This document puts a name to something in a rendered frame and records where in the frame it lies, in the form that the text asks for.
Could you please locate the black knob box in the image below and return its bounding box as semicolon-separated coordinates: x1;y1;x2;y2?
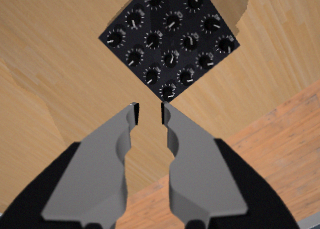
98;0;240;103

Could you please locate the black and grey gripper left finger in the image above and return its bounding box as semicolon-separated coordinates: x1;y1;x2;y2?
0;102;139;229

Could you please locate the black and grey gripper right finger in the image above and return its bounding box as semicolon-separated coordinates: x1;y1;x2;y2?
161;101;300;229

